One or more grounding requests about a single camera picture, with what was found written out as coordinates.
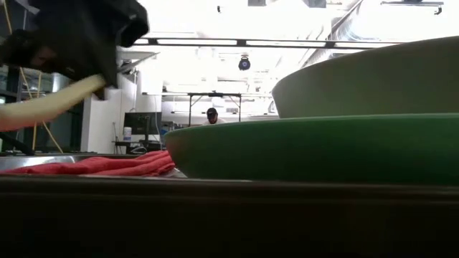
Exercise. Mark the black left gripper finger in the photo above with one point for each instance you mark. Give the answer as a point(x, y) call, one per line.
point(110, 64)

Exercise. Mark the red cloth napkin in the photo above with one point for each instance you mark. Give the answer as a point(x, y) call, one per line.
point(107, 166)

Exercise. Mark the dark brown plastic tray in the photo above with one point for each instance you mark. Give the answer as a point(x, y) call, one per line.
point(32, 162)

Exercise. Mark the dark computer monitor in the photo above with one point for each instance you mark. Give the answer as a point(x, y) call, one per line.
point(141, 123)

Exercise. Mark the white plastic container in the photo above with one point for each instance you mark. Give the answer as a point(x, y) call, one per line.
point(127, 134)

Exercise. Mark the long ceiling light strip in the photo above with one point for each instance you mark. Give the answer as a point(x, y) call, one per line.
point(197, 42)

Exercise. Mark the person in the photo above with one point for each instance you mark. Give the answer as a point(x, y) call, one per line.
point(212, 114)

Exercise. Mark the green plate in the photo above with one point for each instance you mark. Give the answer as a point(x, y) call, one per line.
point(305, 150)

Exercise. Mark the grey bowl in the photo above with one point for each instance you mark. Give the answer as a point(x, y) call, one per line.
point(376, 82)

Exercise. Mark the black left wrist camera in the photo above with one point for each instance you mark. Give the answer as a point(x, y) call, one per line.
point(21, 50)

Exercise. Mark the black background stand frame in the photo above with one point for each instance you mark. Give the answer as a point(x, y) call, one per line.
point(215, 94)

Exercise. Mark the black ceiling-mounted camera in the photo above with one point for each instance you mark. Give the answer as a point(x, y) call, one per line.
point(244, 64)

